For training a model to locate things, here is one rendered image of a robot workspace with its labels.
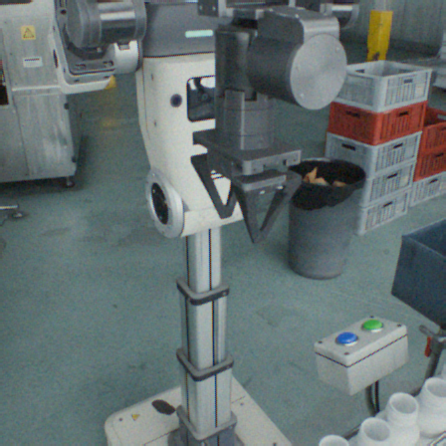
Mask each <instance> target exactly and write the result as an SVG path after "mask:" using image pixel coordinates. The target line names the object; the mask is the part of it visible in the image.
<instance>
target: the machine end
mask: <svg viewBox="0 0 446 446"><path fill-rule="evenodd" d="M66 4H67V1H66V0H0V58H1V59H2V62H1V64H2V67H3V72H4V76H5V77H4V80H5V85H6V86H5V88H3V89H1V91H0V183H1V182H12V181H23V180H35V179H46V178H57V177H61V176H65V177H66V182H63V183H62V184H61V185H62V187H63V188H71V187H73V186H75V182H74V181H70V178H69V177H70V175H74V173H75V171H76V168H77V160H78V151H79V146H80V142H81V131H82V121H81V118H82V113H81V112H80V108H79V102H78V93H73V94H64V93H63V92H62V91H61V89H60V86H59V82H58V79H57V72H56V69H55V66H54V63H53V59H52V57H53V55H52V53H51V49H50V46H49V43H48V36H49V33H50V28H51V25H52V23H53V20H54V16H55V13H56V11H57V9H58V8H61V7H66Z"/></svg>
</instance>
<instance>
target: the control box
mask: <svg viewBox="0 0 446 446"><path fill-rule="evenodd" d="M369 320H378V321H380V322H381V327H380V328H378V329H375V330H369V329H366V328H364V327H363V323H364V322H366V321H369ZM349 332H352V333H355V335H356V338H355V341H353V342H339V341H337V336H338V335H340V334H343V333H349ZM314 347H315V352H316V360H317V365H318V372H319V378H320V379H321V380H322V381H324V382H326V383H327V384H329V385H331V386H333V387H335V388H337V389H339V390H341V391H343V392H345V393H347V394H348V395H350V396H353V395H355V394H356V393H358V392H360V391H361V390H363V389H364V402H365V404H366V407H367V410H368V413H369V415H370V416H369V418H370V417H371V416H373V415H374V414H376V413H377V412H379V411H380V408H379V401H378V396H379V380H380V379H381V378H383V377H385V376H386V375H388V374H389V373H390V372H391V371H393V370H395V369H396V368H398V367H400V366H402V365H403V364H404V363H406V362H407V361H408V344H407V336H406V327H405V326H404V325H401V324H398V323H395V322H393V321H390V320H387V319H381V318H378V317H375V316H369V317H367V318H365V319H363V320H361V321H360V322H358V323H355V324H353V325H351V326H349V327H347V328H345V329H343V330H341V331H339V332H338V333H336V334H332V335H330V336H328V337H326V338H324V339H322V340H320V341H318V342H316V343H314ZM373 383H374V394H375V404H374V401H373V399H372V384H373ZM374 405H375V407H374Z"/></svg>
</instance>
